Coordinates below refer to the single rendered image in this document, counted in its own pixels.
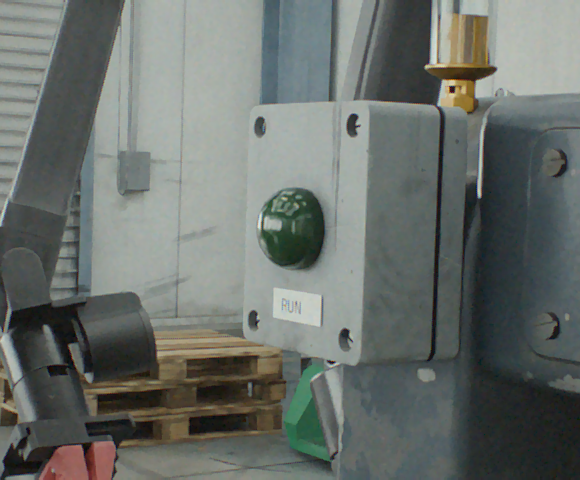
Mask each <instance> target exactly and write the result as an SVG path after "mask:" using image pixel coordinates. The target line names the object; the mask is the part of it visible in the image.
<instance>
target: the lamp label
mask: <svg viewBox="0 0 580 480"><path fill-rule="evenodd" d="M320 307H321V295H317V294H311V293H305V292H299V291H292V290H286V289H280V288H274V315H272V317H276V318H281V319H286V320H291V321H296V322H302V323H307V325H312V326H317V327H320Z"/></svg>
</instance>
